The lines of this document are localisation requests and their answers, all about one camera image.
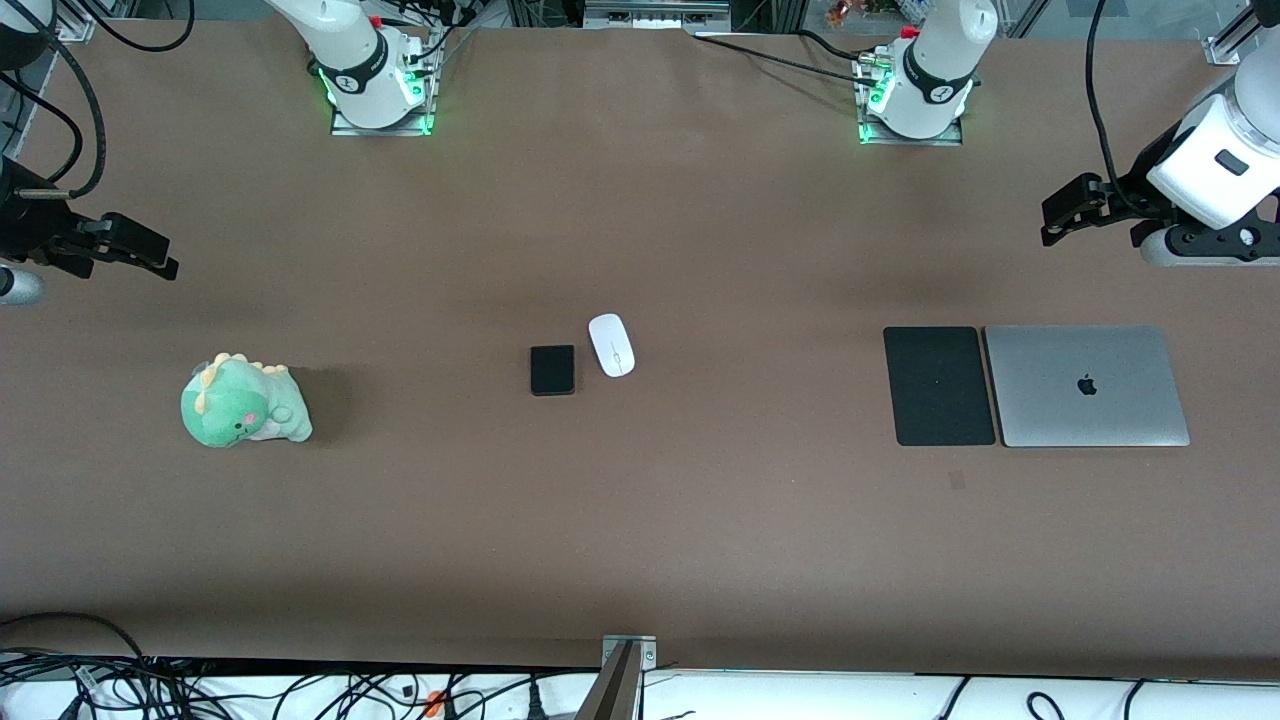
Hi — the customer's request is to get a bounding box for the silver closed laptop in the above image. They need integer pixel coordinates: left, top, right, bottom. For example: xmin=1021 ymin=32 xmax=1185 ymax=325
xmin=983 ymin=324 xmax=1192 ymax=448

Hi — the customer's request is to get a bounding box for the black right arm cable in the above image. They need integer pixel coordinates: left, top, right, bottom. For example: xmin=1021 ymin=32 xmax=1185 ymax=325
xmin=0 ymin=30 xmax=107 ymax=201

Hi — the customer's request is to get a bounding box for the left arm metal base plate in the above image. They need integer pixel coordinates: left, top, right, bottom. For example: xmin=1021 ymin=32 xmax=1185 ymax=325
xmin=855 ymin=50 xmax=964 ymax=147

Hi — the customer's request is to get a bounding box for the green dinosaur plush toy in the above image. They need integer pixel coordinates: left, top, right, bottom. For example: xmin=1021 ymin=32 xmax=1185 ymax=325
xmin=180 ymin=352 xmax=314 ymax=449

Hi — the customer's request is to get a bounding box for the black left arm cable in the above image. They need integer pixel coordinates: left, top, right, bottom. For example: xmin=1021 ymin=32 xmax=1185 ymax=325
xmin=1085 ymin=0 xmax=1141 ymax=216

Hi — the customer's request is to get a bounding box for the small black square box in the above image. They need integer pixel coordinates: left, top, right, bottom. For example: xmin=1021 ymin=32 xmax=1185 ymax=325
xmin=529 ymin=345 xmax=578 ymax=397

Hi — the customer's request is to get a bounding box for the grey metal frame piece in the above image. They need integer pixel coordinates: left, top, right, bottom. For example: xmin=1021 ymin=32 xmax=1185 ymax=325
xmin=583 ymin=0 xmax=733 ymax=31

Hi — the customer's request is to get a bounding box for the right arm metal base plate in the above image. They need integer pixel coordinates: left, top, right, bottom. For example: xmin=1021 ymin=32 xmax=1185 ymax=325
xmin=330 ymin=30 xmax=434 ymax=137

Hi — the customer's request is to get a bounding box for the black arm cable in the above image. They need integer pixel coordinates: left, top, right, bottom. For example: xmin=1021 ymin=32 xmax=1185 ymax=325
xmin=1085 ymin=0 xmax=1141 ymax=216
xmin=0 ymin=30 xmax=107 ymax=201

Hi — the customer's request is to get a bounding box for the black cable across table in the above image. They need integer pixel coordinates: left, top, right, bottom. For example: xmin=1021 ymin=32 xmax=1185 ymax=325
xmin=690 ymin=28 xmax=881 ymax=86

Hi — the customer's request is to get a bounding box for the aluminium profile with bracket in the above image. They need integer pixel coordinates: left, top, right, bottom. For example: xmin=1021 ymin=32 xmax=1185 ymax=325
xmin=1205 ymin=0 xmax=1280 ymax=66

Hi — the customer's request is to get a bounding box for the white computer mouse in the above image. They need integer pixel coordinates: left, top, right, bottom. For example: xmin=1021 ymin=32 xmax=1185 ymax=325
xmin=587 ymin=313 xmax=637 ymax=379

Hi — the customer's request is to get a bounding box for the large black cable loop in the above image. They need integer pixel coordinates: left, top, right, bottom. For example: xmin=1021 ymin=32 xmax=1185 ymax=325
xmin=0 ymin=612 xmax=151 ymax=691

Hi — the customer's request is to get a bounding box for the black mouse pad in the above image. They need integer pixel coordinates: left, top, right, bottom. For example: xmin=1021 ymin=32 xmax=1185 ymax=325
xmin=882 ymin=326 xmax=997 ymax=447

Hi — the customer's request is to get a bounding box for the metal table edge bracket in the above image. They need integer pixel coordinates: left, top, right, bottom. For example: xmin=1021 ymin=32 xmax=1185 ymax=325
xmin=575 ymin=634 xmax=658 ymax=720

